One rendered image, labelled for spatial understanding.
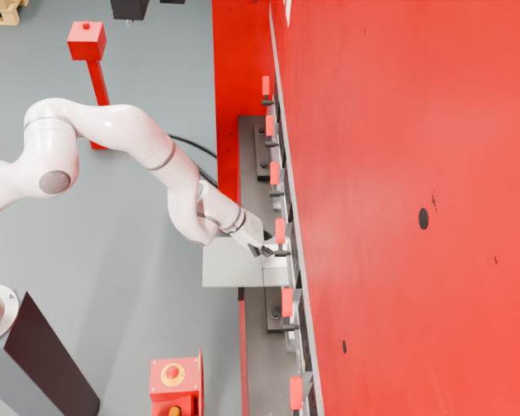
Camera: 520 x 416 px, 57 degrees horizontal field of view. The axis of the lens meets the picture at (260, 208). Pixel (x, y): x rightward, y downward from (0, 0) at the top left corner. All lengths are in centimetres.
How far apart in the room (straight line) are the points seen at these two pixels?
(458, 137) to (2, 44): 440
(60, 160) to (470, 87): 79
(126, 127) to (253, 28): 102
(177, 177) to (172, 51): 314
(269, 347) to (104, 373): 116
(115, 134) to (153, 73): 298
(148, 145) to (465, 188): 79
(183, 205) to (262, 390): 60
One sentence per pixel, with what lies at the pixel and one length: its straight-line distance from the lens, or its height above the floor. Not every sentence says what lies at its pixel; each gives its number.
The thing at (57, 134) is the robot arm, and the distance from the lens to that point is 103.
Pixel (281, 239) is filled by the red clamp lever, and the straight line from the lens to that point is 119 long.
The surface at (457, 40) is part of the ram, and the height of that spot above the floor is 208.
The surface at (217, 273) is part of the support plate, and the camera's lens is 147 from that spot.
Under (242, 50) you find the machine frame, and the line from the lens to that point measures 197.
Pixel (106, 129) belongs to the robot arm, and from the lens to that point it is 101.
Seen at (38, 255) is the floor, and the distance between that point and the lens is 291.
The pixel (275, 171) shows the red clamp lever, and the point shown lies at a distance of 132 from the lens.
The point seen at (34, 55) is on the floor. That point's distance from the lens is 440.
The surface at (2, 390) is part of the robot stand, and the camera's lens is 186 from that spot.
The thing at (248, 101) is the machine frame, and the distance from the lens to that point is 212.
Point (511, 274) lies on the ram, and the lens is 31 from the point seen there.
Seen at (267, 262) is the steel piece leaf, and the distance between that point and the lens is 149.
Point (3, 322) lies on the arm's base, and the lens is 152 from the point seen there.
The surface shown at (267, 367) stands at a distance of 148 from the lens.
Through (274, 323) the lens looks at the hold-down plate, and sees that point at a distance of 150.
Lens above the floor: 225
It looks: 51 degrees down
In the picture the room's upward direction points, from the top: 4 degrees clockwise
